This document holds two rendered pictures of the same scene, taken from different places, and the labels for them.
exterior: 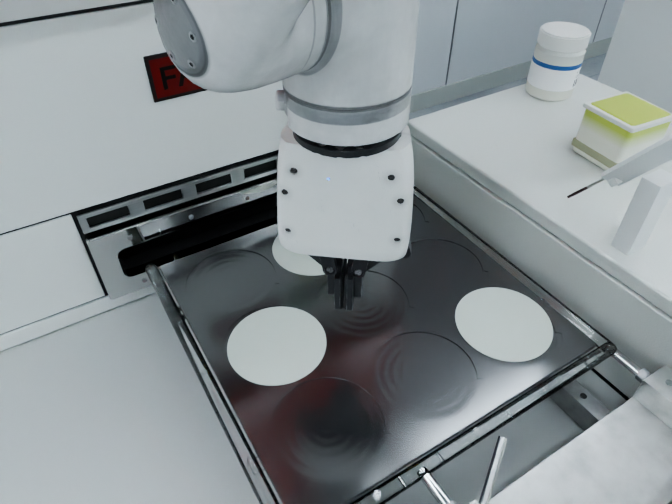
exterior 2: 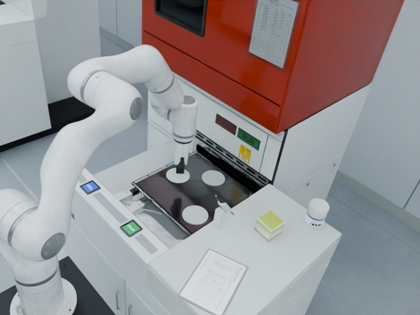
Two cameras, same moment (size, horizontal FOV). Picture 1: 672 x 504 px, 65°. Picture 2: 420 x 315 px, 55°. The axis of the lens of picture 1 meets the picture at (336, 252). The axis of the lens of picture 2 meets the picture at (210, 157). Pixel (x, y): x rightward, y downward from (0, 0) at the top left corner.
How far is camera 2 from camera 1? 1.41 m
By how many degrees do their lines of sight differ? 54
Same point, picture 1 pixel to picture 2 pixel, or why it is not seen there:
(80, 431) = (159, 160)
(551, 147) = not seen: hidden behind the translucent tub
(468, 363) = (179, 207)
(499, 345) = (187, 213)
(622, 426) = (170, 239)
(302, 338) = (180, 179)
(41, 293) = not seen: hidden behind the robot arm
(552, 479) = (154, 224)
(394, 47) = (176, 127)
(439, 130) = (266, 190)
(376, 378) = (172, 192)
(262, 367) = (170, 174)
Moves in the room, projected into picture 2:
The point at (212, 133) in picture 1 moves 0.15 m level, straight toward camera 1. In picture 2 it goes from (222, 138) to (192, 145)
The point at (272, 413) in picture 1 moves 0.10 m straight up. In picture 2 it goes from (159, 176) to (160, 158)
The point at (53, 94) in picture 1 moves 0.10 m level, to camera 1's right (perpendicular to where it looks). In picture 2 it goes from (202, 107) to (207, 120)
